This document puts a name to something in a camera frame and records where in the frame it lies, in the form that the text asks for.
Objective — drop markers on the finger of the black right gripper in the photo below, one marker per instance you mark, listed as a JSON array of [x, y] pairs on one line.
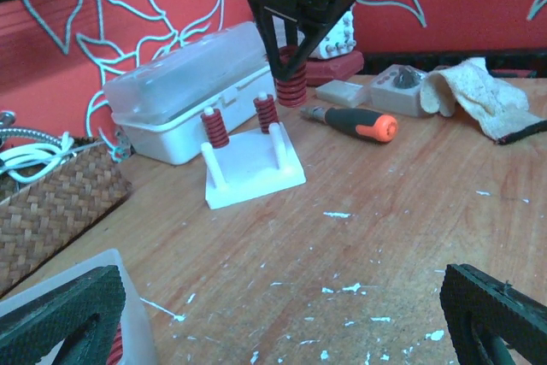
[[267, 40], [304, 41]]

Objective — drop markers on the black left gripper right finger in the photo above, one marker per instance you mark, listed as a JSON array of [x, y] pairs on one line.
[[487, 319]]

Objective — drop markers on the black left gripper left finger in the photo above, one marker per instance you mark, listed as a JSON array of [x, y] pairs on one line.
[[81, 316]]

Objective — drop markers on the orange black handle screwdriver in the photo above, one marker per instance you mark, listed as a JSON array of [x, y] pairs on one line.
[[358, 123]]

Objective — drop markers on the clear plastic spring tray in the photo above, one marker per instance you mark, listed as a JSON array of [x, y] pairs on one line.
[[136, 335]]

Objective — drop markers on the grey metal plate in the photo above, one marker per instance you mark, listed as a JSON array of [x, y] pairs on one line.
[[343, 93]]

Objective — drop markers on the brown wicker basket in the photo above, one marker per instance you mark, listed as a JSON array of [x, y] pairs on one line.
[[41, 219]]

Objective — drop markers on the white clear lidded case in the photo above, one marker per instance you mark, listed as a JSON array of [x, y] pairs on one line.
[[159, 104]]

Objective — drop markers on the bagged timer switch module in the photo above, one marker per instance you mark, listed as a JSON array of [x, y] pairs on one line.
[[397, 90]]

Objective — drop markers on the white peg base plate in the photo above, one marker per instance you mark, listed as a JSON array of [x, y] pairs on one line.
[[252, 165]]

